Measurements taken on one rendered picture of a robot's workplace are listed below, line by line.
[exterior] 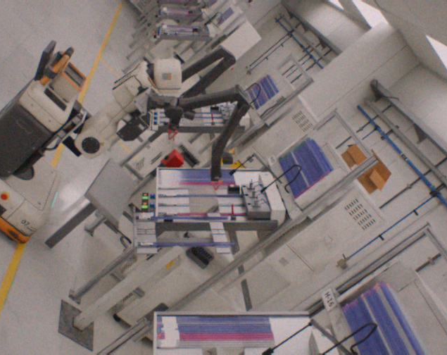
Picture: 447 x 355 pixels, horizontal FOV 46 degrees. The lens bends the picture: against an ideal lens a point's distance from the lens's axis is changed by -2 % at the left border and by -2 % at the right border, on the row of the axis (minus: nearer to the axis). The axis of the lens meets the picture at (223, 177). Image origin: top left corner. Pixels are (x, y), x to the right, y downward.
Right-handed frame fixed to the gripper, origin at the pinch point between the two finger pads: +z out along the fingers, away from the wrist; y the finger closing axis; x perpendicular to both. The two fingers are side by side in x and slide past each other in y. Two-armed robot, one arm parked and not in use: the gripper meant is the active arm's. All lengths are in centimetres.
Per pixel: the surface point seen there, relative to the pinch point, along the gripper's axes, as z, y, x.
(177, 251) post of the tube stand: 13, -47, 24
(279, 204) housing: 7.1, -12.1, -37.1
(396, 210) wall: 88, 107, -172
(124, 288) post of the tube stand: 37, -48, 53
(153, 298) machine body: 68, -22, 39
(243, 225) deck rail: 15.7, -20.9, -15.0
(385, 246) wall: 105, 78, -154
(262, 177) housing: 7.2, 23.0, -32.3
